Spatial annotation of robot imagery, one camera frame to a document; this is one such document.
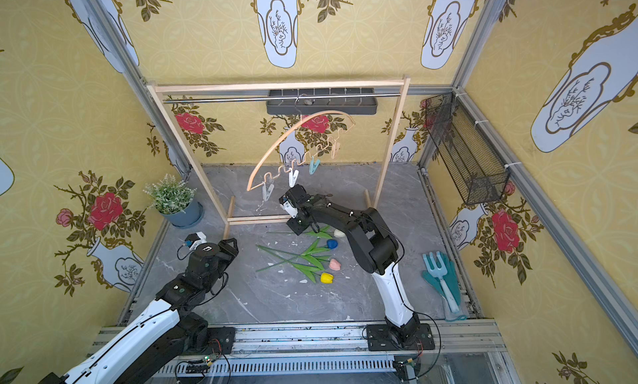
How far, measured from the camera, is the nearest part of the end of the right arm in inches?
28.8

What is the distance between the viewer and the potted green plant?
89 cm

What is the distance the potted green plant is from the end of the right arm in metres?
0.36
